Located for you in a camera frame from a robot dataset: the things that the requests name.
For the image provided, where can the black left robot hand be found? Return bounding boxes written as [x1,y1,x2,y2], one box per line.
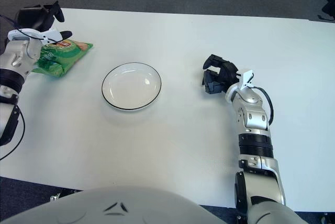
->
[16,1,73,41]

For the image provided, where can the grey robot torso shell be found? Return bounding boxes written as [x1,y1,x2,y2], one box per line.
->
[0,186,236,224]

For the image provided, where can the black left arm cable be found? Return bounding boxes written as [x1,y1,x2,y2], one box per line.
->
[0,14,50,161]

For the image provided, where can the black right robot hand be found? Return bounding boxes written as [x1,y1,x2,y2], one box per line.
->
[200,54,240,94]

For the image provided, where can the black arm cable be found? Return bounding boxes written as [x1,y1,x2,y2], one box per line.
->
[0,14,50,161]
[255,87,274,125]

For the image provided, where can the white plate with black rim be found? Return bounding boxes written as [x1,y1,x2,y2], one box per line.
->
[101,62,162,111]

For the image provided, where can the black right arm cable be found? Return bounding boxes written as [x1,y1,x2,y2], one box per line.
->
[255,87,274,125]

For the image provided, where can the black strapped floor object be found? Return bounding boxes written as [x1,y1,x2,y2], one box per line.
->
[318,0,335,22]

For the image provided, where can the green potato chips bag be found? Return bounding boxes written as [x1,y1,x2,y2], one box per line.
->
[31,39,94,79]

